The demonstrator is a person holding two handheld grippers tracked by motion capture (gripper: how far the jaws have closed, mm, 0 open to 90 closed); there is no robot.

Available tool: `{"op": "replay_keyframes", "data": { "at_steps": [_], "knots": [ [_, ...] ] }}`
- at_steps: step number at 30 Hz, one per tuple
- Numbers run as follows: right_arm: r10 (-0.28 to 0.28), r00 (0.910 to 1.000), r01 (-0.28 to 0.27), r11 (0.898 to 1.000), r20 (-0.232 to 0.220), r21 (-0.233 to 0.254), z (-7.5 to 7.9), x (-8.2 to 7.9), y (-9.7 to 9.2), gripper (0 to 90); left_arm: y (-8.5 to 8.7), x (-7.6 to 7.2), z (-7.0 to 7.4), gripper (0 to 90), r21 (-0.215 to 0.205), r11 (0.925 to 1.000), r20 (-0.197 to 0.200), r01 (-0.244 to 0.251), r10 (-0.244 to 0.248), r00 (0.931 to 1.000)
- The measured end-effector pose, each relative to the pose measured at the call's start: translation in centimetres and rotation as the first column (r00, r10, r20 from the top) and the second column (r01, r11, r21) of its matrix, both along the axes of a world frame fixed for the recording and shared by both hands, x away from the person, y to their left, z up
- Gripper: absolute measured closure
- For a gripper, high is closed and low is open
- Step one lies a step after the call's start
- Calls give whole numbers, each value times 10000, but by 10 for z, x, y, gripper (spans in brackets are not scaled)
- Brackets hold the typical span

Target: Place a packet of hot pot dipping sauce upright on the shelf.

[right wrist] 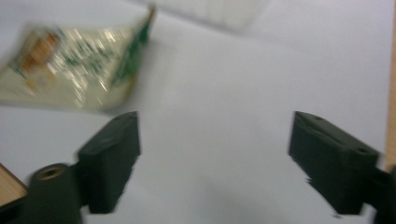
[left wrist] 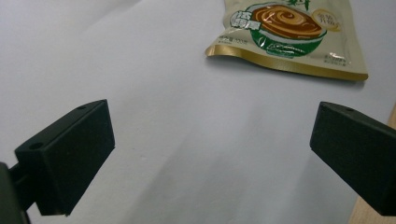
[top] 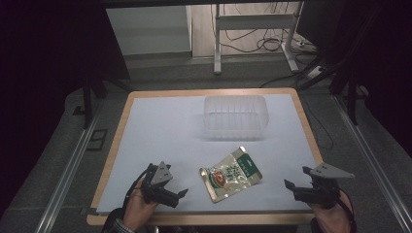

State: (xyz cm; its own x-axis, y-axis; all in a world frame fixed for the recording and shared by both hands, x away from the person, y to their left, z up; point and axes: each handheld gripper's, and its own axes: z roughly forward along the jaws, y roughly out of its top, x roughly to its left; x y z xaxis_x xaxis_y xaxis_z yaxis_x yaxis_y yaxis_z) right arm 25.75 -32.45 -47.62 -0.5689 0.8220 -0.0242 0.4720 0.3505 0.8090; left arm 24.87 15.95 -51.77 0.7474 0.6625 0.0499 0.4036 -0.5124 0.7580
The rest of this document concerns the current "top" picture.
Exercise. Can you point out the white table mat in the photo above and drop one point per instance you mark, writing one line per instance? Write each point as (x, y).
(162, 129)

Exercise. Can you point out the white panel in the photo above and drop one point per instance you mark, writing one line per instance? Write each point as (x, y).
(149, 29)

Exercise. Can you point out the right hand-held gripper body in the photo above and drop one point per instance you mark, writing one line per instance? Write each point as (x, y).
(324, 192)

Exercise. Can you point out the clear plastic container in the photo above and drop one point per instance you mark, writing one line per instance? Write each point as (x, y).
(235, 116)

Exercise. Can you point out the black stand leg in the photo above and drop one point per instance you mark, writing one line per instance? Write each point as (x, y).
(352, 97)
(87, 103)

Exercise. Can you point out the white metal stand frame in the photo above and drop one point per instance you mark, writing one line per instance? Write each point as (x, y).
(256, 22)

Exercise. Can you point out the person's right hand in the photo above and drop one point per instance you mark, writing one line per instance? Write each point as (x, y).
(333, 218)

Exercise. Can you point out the person's left hand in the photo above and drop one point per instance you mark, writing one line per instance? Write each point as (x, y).
(137, 210)

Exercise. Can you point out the aluminium floor rail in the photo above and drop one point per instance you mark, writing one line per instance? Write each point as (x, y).
(64, 178)
(372, 161)

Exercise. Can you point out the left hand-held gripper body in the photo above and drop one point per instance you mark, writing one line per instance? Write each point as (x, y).
(161, 176)

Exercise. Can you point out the green and gold snack packet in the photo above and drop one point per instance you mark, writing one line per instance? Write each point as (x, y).
(230, 174)

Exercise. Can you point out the white power strip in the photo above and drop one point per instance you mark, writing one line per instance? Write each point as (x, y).
(315, 73)

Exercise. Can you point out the black floor bracket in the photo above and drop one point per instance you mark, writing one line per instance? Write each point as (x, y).
(97, 139)

